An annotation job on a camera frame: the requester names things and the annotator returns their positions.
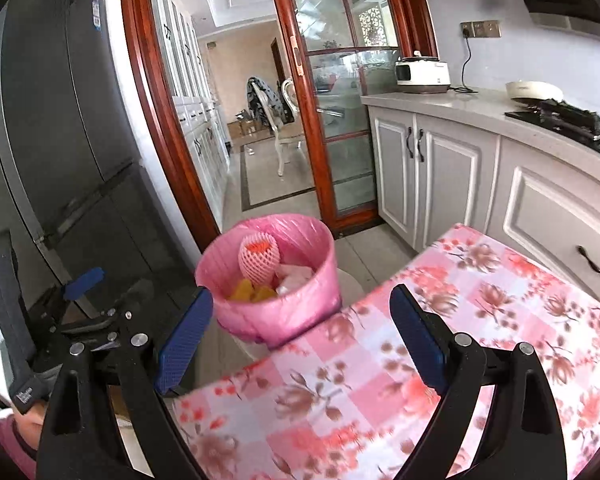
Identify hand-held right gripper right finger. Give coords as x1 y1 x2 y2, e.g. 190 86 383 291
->
389 284 567 480

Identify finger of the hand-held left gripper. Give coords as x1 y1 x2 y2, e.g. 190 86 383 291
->
55 280 156 356
42 267 106 322

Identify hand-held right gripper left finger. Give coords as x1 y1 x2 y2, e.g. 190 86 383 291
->
36 287 214 480

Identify yellow banana peel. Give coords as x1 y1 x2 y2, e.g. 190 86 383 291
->
228 280 276 303

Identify pink foam net sleeve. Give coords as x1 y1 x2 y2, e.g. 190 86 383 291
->
238 232 281 283

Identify pink-lined waste bin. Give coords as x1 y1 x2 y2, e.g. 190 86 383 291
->
195 213 342 348

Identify white tissue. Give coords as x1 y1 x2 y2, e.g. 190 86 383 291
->
275 262 315 296

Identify person's left forearm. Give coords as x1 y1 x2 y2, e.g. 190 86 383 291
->
0 400 46 480

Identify pink floral tablecloth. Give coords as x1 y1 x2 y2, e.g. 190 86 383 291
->
172 223 600 480

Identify dark grey refrigerator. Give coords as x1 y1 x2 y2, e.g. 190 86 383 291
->
0 0 203 361

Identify white cabinet door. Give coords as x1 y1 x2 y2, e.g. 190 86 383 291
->
369 110 417 242
414 119 502 255

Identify white base cabinet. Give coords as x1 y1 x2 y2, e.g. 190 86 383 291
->
361 87 600 306

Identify white drawer front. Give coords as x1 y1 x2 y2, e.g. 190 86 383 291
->
487 160 600 306

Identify white hallway cabinet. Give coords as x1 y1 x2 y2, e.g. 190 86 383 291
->
147 0 231 211

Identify cardboard boxes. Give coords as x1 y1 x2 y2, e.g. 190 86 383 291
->
228 110 261 141

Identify ornate white chair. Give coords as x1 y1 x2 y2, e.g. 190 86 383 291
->
279 79 312 177

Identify dark patterned jacket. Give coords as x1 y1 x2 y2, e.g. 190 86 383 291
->
247 76 286 133

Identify wooden glass sliding door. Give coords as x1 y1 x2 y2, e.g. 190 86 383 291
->
265 0 398 235

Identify white rice cooker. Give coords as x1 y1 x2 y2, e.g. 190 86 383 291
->
395 50 452 95

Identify black gas stove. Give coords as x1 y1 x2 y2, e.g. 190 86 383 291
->
505 100 600 163

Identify white frying pan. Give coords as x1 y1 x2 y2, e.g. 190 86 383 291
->
505 81 565 106

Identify white lattice screen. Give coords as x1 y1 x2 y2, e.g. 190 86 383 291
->
357 7 388 50

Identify red wooden door frame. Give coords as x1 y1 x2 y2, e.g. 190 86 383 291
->
119 0 438 252

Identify black power cable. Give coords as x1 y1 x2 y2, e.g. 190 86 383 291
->
450 35 478 95

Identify brown wall socket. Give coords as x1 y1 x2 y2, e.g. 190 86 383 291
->
461 21 501 39

